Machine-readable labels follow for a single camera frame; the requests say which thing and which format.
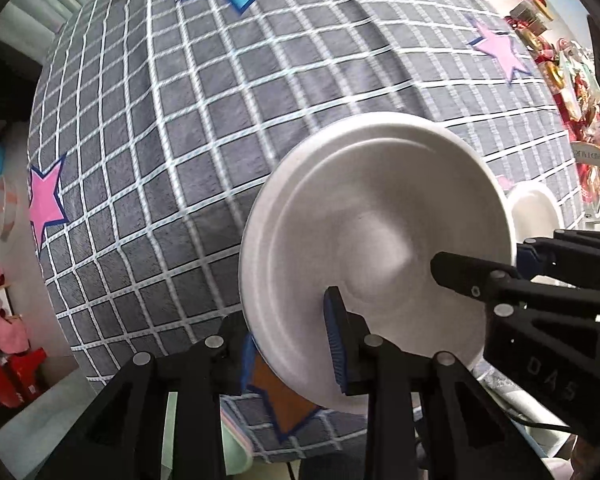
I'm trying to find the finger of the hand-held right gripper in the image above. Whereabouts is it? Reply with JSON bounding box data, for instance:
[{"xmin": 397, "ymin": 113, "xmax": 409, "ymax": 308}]
[
  {"xmin": 517, "ymin": 229, "xmax": 600, "ymax": 291},
  {"xmin": 431, "ymin": 251, "xmax": 524, "ymax": 307}
]

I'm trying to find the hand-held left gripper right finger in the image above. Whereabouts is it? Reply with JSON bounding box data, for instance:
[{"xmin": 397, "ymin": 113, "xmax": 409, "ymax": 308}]
[{"xmin": 323, "ymin": 286, "xmax": 555, "ymax": 480}]

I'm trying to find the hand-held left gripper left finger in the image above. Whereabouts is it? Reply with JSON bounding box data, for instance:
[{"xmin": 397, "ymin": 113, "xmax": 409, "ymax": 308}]
[{"xmin": 35, "ymin": 315, "xmax": 255, "ymax": 480}]

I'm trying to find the white paper bowl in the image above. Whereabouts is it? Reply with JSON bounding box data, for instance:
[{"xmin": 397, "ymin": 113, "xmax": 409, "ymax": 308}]
[
  {"xmin": 505, "ymin": 181, "xmax": 563, "ymax": 252},
  {"xmin": 239, "ymin": 111, "xmax": 517, "ymax": 416}
]

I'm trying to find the green square plate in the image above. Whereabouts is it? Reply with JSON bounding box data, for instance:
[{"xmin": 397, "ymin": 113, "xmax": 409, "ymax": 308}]
[{"xmin": 222, "ymin": 420, "xmax": 255, "ymax": 476}]

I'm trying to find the wooden sign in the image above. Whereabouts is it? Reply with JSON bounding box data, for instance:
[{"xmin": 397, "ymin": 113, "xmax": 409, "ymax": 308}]
[{"xmin": 571, "ymin": 141, "xmax": 600, "ymax": 164}]

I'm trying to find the red snack tray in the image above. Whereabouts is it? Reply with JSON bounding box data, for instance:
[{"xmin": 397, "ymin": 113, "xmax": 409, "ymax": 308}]
[{"xmin": 505, "ymin": 10, "xmax": 600, "ymax": 203}]

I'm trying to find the red plastic toy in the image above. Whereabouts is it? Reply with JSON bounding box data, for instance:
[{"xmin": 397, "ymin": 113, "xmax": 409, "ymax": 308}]
[{"xmin": 0, "ymin": 347, "xmax": 49, "ymax": 409}]

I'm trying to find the grey checked star tablecloth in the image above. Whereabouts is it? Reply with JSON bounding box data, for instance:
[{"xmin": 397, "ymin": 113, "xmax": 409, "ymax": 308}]
[{"xmin": 26, "ymin": 0, "xmax": 581, "ymax": 463}]

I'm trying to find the pink soft toy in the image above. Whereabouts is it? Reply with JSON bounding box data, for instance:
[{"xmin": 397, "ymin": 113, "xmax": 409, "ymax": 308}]
[{"xmin": 0, "ymin": 267, "xmax": 32, "ymax": 357}]

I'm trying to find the pink translucent bowl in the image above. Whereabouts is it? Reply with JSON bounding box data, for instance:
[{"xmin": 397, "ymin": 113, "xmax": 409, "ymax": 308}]
[{"xmin": 0, "ymin": 175, "xmax": 21, "ymax": 239}]

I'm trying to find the pale curtain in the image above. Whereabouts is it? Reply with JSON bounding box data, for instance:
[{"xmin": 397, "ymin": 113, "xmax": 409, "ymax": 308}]
[{"xmin": 0, "ymin": 0, "xmax": 102, "ymax": 63}]

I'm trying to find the black cable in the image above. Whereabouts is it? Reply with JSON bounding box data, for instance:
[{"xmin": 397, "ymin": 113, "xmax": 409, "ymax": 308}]
[{"xmin": 507, "ymin": 407, "xmax": 578, "ymax": 435}]

